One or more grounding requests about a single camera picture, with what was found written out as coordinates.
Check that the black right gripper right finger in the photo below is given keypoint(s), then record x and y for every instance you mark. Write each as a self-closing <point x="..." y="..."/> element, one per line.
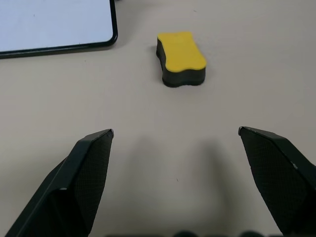
<point x="279" y="177"/>

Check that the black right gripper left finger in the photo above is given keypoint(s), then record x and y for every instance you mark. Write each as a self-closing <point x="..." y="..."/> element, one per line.
<point x="74" y="187"/>

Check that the yellow object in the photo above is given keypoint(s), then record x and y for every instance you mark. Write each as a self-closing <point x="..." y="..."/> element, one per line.
<point x="182" y="54"/>

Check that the black-framed whiteboard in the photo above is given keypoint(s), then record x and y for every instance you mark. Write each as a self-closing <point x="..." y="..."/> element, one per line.
<point x="54" y="22"/>

